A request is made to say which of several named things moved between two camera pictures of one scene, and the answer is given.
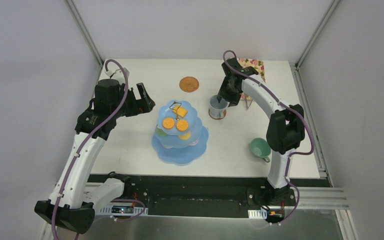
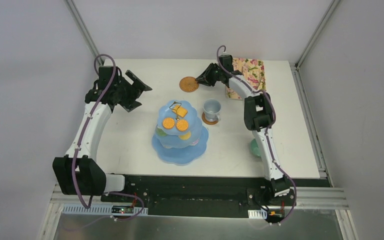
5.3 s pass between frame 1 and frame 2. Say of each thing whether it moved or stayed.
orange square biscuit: stayed
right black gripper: moved
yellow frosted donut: stayed
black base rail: stayed
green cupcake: stayed
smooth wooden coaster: moved
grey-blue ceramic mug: moved
